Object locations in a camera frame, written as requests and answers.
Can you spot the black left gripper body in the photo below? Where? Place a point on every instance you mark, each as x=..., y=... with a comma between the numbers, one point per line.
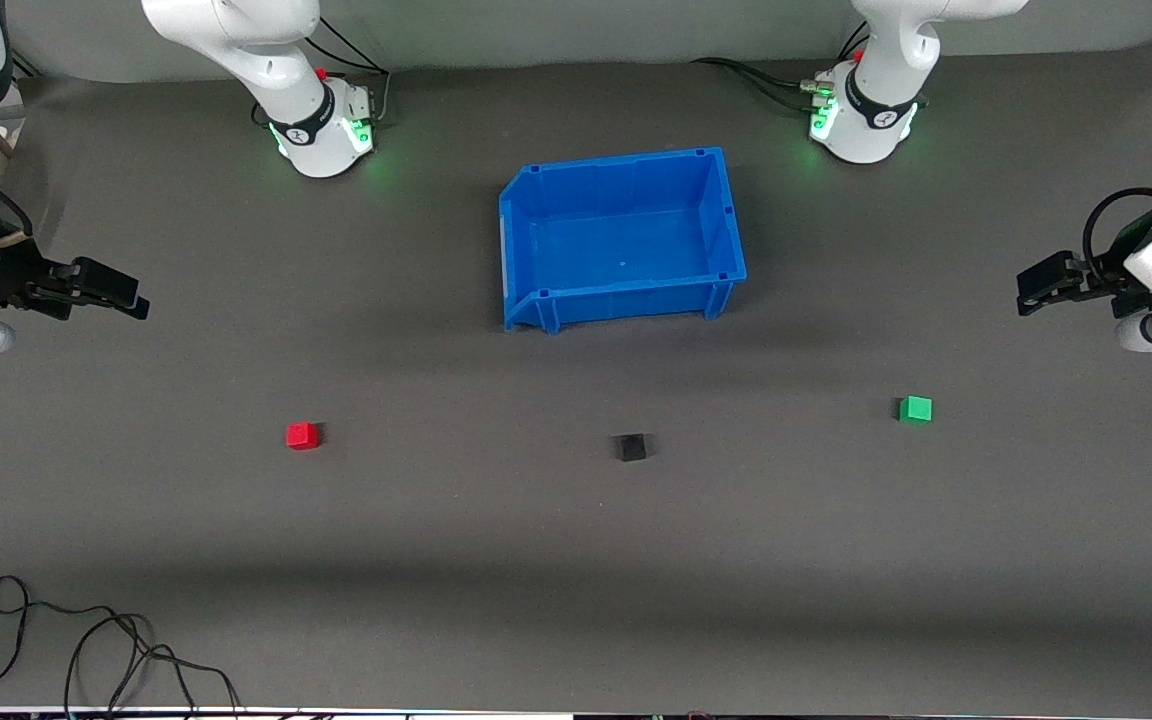
x=1102, y=282

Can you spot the small black cube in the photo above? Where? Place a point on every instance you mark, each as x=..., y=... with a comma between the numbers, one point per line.
x=631, y=447

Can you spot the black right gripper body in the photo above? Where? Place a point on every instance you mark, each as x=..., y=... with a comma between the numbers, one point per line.
x=2, y=272

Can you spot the blue plastic storage bin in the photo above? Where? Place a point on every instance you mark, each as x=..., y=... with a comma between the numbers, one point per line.
x=626, y=250

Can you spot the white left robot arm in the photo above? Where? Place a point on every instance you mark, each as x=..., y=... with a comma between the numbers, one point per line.
x=886, y=60

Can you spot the black aluminium frame rail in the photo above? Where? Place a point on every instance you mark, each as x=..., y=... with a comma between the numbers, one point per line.
x=24, y=66

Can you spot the small red cube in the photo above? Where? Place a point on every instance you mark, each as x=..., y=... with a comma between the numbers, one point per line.
x=302, y=436

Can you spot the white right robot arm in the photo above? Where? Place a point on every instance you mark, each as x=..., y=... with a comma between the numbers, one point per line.
x=276, y=60

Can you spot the small green cube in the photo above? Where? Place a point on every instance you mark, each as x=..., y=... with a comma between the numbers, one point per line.
x=915, y=409

